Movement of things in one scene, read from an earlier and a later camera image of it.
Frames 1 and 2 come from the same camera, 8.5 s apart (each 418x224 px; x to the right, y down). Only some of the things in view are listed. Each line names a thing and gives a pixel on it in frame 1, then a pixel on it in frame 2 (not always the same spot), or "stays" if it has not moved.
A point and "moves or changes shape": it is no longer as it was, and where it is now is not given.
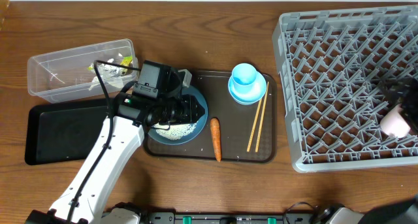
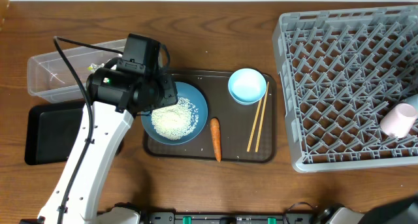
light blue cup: (243, 76) moves or changes shape
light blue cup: (247, 97) stays
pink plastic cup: (394, 124) stays
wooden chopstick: (257, 116) stays
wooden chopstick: (262, 115) stays
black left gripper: (191, 111) -> (171, 95)
